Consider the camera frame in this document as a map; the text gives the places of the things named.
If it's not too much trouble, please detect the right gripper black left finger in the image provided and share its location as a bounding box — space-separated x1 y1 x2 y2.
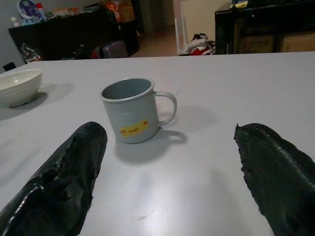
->
0 121 109 236

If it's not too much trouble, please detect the white spray can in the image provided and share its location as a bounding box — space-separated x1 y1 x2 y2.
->
36 2 45 22

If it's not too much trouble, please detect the black shelf cabinet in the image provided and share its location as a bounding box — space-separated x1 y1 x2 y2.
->
214 0 315 55

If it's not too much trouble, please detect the orange printed cardboard box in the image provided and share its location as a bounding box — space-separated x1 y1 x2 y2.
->
107 0 135 24

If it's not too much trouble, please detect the light tan cardboard box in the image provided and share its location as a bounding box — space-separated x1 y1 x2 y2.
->
280 31 315 53

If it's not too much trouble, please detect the black plastic bag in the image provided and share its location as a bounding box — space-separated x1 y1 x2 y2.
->
21 43 44 62

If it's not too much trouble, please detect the black chair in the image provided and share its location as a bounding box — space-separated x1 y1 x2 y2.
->
2 62 17 73

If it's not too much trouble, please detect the white ceramic bowl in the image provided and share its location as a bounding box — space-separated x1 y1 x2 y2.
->
0 68 43 108

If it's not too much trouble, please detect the black sideboard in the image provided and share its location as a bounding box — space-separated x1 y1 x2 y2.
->
7 9 141 62

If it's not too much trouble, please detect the dark brown cardboard box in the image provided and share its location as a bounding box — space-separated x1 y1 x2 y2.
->
233 24 276 54

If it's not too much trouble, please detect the red white clothes pile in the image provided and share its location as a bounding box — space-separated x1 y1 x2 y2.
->
184 33 217 56

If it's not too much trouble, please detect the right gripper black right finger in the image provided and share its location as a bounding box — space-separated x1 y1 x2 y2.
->
233 122 315 236

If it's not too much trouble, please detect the grey metal mug yellow sticker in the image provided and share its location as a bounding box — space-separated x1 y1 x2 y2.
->
100 78 178 145

